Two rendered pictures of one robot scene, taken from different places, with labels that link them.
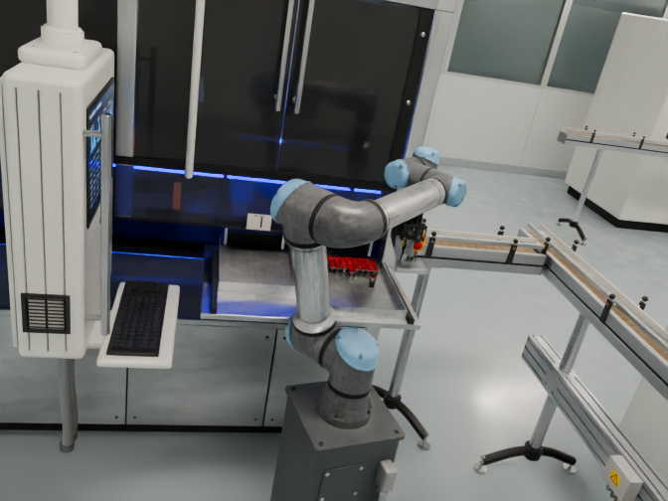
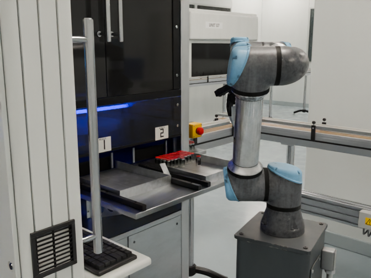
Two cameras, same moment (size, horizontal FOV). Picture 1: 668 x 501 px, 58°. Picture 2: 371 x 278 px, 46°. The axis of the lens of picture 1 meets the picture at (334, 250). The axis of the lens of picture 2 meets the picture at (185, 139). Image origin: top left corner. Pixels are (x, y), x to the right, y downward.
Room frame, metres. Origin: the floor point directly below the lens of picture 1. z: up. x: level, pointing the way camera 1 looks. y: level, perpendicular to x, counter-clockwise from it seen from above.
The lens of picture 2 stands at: (0.33, 0.98, 1.42)
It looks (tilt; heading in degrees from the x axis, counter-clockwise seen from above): 12 degrees down; 326
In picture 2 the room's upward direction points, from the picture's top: straight up
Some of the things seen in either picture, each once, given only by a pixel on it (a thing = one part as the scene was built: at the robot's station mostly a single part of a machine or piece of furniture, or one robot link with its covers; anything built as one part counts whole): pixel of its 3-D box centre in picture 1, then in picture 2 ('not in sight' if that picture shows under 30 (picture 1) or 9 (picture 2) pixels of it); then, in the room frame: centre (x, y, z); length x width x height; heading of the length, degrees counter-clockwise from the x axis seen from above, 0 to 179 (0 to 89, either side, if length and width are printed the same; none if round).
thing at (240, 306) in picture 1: (305, 284); (160, 178); (1.86, 0.07, 0.87); 0.70 x 0.48 x 0.02; 104
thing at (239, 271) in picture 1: (256, 264); (117, 177); (1.88, 0.26, 0.90); 0.34 x 0.26 x 0.04; 14
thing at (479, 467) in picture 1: (529, 457); not in sight; (2.13, -1.02, 0.07); 0.50 x 0.08 x 0.14; 104
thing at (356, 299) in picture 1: (357, 286); (195, 166); (1.85, -0.10, 0.90); 0.34 x 0.26 x 0.04; 13
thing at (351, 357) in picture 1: (352, 358); (282, 183); (1.34, -0.10, 0.96); 0.13 x 0.12 x 0.14; 54
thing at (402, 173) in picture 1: (409, 174); (246, 52); (1.61, -0.17, 1.39); 0.11 x 0.11 x 0.08; 54
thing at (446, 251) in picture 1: (464, 246); (206, 132); (2.35, -0.53, 0.92); 0.69 x 0.16 x 0.16; 104
